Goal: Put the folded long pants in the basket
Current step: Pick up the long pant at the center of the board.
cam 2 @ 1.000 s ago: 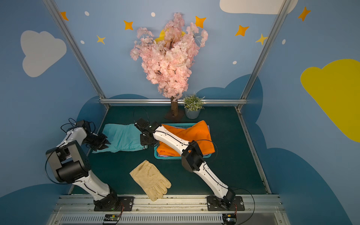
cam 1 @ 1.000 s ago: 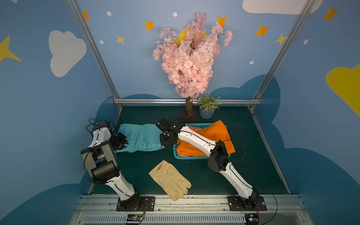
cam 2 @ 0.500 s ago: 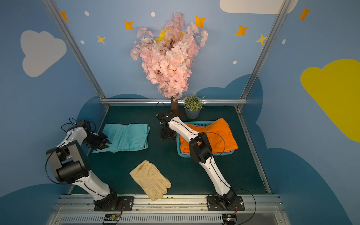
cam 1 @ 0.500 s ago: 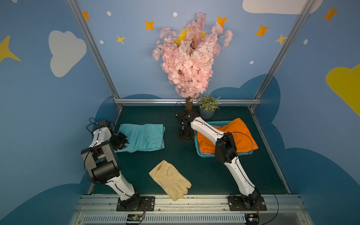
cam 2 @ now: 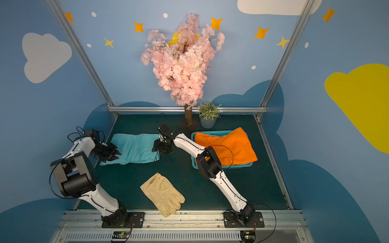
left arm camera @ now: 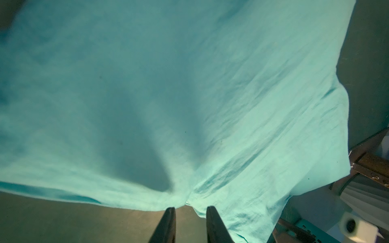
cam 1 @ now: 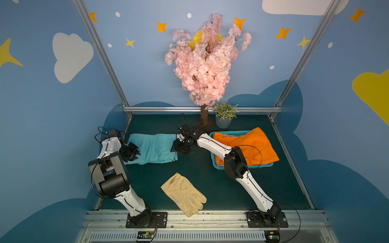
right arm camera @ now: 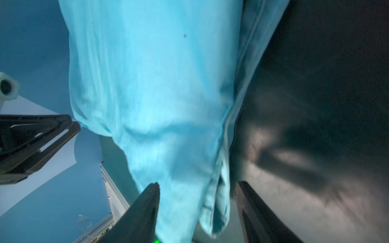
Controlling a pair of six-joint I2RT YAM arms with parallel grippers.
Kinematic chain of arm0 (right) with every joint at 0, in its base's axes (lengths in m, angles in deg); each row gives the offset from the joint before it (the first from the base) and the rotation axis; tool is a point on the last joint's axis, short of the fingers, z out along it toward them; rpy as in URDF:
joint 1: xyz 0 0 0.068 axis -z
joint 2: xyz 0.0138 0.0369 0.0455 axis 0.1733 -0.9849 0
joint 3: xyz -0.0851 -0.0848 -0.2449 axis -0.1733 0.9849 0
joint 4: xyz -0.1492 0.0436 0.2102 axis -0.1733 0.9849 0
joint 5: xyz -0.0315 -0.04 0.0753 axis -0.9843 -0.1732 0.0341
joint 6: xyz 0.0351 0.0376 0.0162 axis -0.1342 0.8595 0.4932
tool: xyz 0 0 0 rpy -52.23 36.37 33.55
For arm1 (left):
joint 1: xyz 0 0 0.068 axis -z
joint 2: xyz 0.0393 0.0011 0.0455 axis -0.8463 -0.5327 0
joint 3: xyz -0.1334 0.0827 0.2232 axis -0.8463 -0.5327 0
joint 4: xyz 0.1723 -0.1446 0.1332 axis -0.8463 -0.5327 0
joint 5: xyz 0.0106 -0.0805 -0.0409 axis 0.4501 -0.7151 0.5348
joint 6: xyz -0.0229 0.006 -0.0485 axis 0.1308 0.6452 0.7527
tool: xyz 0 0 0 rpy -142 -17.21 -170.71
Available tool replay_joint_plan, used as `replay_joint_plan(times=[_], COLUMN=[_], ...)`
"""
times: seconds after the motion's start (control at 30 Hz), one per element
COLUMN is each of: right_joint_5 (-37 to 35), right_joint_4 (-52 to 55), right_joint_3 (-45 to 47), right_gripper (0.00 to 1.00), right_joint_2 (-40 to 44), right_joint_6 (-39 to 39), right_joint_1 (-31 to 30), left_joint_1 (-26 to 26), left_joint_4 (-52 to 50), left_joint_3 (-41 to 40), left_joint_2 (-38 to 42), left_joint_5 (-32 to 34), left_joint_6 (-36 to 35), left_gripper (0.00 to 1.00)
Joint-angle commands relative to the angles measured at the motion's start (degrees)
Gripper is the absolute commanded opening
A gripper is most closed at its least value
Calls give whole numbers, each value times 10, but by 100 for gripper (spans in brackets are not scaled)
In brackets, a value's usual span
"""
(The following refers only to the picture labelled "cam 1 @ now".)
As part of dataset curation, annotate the teal garment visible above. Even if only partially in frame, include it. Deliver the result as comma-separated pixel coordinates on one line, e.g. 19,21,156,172
126,134,178,165

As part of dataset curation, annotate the teal plastic basket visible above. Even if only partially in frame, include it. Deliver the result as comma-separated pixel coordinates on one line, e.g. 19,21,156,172
209,130,274,171

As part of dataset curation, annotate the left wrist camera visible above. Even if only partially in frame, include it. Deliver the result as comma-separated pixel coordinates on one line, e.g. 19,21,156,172
104,129,123,142

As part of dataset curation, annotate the left green circuit board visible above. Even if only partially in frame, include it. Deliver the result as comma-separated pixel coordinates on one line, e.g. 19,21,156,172
136,231,155,241

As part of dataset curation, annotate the small potted green plant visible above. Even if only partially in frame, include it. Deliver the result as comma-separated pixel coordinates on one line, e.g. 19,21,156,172
215,102,238,129

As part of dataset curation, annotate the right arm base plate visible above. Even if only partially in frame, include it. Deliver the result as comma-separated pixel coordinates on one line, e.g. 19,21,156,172
246,211,289,228

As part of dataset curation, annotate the green circuit board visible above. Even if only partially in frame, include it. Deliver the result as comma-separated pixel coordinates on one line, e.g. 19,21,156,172
264,231,281,243
136,231,155,241

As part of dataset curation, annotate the aluminium front rail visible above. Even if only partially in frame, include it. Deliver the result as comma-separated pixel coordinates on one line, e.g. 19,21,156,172
76,210,338,243

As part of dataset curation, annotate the pink blossom artificial tree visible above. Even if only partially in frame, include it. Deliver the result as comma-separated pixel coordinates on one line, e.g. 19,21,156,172
165,14,252,128

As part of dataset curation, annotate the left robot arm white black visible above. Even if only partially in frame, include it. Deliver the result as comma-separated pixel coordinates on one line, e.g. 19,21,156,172
88,129,154,228

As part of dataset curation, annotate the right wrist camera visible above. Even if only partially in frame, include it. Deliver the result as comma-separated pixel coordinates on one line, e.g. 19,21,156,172
176,124,194,142

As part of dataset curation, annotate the cream leather glove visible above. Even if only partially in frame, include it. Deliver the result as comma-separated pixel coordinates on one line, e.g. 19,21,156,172
161,173,207,218

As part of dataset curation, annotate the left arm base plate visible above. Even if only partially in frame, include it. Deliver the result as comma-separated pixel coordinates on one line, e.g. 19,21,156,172
125,212,168,228

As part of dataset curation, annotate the right aluminium frame post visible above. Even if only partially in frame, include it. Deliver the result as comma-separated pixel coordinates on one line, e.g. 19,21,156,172
274,0,341,110

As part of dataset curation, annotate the right green circuit board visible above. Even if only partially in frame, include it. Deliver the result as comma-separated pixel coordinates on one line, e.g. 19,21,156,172
264,231,281,243

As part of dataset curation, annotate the orange garment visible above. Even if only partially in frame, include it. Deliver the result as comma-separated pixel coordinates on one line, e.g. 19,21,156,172
213,128,280,166

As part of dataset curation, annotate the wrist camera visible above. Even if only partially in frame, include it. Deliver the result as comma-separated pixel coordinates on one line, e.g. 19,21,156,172
104,129,123,142
176,124,194,142

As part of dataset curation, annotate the aluminium back crossbar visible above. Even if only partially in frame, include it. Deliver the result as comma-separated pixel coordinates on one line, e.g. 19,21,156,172
123,106,283,113

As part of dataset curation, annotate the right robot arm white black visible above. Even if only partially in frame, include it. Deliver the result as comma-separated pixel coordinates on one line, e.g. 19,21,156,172
171,124,282,227

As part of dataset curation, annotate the aluminium frame post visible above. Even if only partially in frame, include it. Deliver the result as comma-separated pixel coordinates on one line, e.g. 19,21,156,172
73,0,129,107
274,0,341,110

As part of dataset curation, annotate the left aluminium frame post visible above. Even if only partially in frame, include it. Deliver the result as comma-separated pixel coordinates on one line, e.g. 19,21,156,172
73,0,129,107

